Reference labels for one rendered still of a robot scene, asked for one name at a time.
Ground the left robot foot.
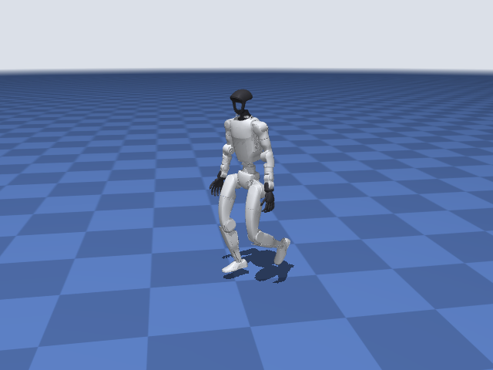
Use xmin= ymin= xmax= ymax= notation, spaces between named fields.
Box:
xmin=274 ymin=238 xmax=290 ymax=265

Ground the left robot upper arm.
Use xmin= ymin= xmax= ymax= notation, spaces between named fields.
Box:
xmin=252 ymin=121 xmax=273 ymax=162

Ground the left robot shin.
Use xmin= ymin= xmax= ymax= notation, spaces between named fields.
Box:
xmin=253 ymin=230 xmax=284 ymax=249

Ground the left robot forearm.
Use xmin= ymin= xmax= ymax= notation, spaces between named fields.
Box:
xmin=263 ymin=152 xmax=274 ymax=189

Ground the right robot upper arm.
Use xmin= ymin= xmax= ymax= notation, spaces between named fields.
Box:
xmin=223 ymin=119 xmax=235 ymax=155

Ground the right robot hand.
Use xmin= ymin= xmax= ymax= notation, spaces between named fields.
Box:
xmin=210 ymin=170 xmax=226 ymax=196

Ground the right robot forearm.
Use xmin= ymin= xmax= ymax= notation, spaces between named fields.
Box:
xmin=220 ymin=152 xmax=232 ymax=178

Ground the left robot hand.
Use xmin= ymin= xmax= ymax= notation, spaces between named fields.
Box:
xmin=260 ymin=182 xmax=274 ymax=213

